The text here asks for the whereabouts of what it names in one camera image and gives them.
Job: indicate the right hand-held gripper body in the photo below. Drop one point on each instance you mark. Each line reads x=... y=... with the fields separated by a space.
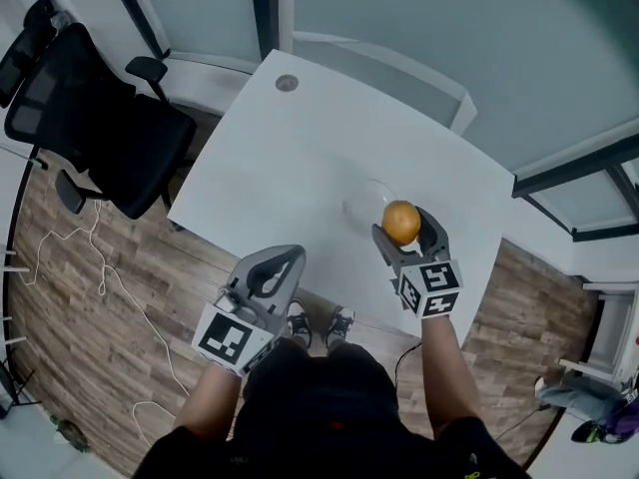
x=439 y=277

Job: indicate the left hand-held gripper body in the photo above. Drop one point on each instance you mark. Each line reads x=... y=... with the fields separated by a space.
x=222 y=339

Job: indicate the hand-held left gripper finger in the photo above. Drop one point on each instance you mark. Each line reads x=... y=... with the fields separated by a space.
x=244 y=267
x=292 y=287

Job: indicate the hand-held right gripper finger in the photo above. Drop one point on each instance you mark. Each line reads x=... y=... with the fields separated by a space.
x=387 y=252
x=439 y=240

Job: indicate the golden brown round fruit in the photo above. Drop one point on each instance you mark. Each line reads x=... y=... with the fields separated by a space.
x=401 y=221

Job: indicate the clear glass bowl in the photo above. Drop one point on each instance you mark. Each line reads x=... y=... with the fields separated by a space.
x=364 y=205

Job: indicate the person's right forearm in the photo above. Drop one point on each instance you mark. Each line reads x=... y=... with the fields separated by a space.
x=447 y=372

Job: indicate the person's left forearm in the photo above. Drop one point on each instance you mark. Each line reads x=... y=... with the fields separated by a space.
x=209 y=402

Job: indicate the person's left white shoe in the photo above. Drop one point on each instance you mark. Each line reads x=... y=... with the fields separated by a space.
x=299 y=325

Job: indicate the person's white shoe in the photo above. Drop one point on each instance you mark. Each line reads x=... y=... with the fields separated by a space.
x=299 y=325
x=340 y=327

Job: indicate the person's right white shoe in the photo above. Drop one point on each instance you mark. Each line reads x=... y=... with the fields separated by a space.
x=340 y=327

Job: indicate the white table with grommet hole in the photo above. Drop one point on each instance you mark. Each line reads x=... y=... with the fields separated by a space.
x=299 y=167

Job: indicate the person's black shirt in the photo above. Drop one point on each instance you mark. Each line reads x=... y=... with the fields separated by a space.
x=319 y=417

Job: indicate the dark green bundle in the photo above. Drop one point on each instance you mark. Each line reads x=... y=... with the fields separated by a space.
x=72 y=432

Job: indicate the white side table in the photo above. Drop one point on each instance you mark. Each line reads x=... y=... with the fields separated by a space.
x=10 y=267
x=611 y=327

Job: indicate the black mesh office chair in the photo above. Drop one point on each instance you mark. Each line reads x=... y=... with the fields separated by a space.
x=115 y=143

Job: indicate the black stand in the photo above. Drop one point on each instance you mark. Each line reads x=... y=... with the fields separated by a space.
x=12 y=394

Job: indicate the black office chair with headrest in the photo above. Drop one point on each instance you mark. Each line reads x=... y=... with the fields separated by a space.
x=25 y=43

